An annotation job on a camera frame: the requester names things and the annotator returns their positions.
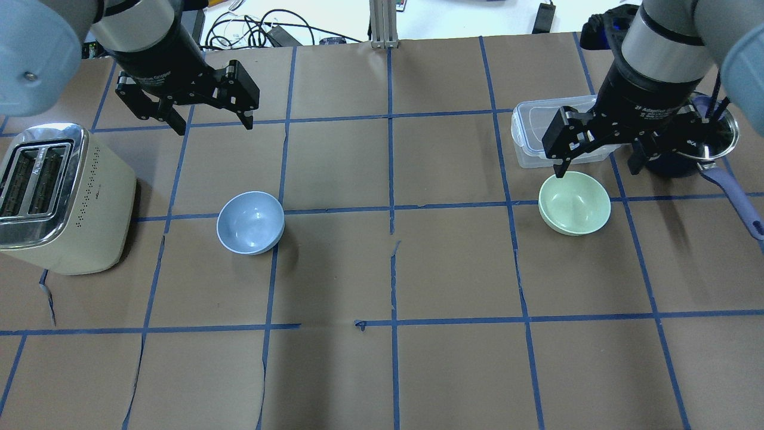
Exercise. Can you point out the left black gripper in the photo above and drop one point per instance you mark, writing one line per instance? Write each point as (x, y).
(156, 61)

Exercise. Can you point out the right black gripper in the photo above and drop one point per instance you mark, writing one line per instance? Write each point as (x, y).
(640, 98)

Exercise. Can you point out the green bowl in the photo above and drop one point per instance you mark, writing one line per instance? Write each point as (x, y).
(575, 205)

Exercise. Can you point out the blue bowl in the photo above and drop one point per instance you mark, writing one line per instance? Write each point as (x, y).
(251, 223)

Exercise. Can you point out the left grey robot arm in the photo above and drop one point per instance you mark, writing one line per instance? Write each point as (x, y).
(41, 44)

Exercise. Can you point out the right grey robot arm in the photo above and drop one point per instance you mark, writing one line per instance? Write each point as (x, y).
(661, 51)

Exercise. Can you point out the clear plastic container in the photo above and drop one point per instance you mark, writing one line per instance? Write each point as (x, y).
(530, 120)

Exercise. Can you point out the steel pot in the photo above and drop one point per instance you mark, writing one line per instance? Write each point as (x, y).
(694, 135)

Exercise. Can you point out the black power adapter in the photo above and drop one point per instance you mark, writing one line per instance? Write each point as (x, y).
(544, 18)

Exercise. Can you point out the cream toaster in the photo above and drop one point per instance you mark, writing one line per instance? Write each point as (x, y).
(67, 200)

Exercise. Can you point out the aluminium frame post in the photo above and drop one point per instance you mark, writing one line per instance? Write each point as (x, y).
(383, 24)

